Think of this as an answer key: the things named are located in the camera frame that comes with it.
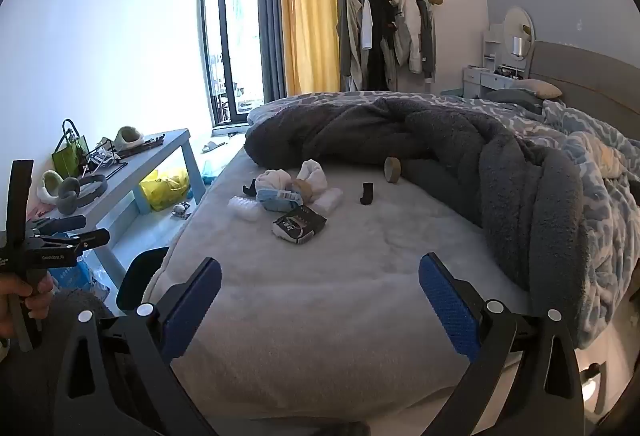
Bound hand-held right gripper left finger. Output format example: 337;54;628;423
54;257;222;436

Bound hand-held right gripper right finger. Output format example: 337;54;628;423
419;252;586;436

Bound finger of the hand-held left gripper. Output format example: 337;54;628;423
47;229;111;253
34;215;87;237

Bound white cloth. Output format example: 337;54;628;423
255;169;297;197
294;159;329;203

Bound person's left hand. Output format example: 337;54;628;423
0;275;55;342

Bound grey headphones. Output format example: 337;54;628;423
59;173;109;208

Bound blue plastic wrapped pack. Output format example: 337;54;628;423
49;250;111;299

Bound green tote bag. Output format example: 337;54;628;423
51;119;91;178

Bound yellow plastic bag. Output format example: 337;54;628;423
139;167;191;212

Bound light blue side table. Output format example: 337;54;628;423
30;129;207;278

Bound clear plastic packet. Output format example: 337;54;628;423
228;196;261;222

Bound bed with white sheet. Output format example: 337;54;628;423
150;91;640;436

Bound grey fleece blanket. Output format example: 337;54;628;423
245;97;587;293

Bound black snack packet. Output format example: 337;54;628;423
271;207;328;246

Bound blue and white packet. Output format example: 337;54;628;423
260;189;304;213

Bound white tissue pack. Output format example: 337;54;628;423
312;188;345;217

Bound blue patterned duvet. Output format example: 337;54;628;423
248;90;640;348

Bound grey pillow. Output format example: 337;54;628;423
484;88;545;111

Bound white vanity dresser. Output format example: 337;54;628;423
462;24;535;98

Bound beige pillow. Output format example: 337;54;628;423
521;78;564;99

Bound glass balcony door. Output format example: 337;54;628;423
199;0;267;126

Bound grey padded headboard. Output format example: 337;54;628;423
528;41;640;143

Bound clothes rack with clothes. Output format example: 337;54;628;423
338;0;437;92

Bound round vanity mirror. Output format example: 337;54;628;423
502;6;535;60

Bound yellow curtain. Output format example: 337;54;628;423
277;0;341;96

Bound black picture frame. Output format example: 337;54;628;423
80;159;122;178

